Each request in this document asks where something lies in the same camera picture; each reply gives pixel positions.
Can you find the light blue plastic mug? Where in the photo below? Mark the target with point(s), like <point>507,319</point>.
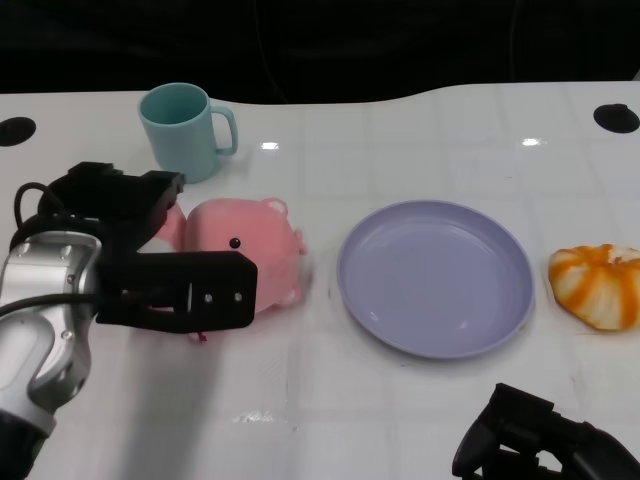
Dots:
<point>180,131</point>

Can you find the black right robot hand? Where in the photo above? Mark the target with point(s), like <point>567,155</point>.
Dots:
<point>530,440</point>

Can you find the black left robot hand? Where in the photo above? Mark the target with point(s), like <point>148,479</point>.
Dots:
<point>165,270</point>

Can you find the pink plush beaver doll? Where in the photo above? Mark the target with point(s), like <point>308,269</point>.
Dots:
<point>250,250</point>

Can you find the black round table grommet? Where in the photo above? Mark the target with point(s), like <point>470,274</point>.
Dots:
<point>15,131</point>
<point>616,118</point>

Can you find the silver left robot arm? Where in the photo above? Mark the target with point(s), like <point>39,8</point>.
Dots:
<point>40,325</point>

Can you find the lavender plastic plate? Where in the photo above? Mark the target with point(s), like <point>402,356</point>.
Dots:
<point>434,279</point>

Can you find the orange white striped bread toy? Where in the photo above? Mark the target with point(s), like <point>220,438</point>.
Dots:
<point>597,287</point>

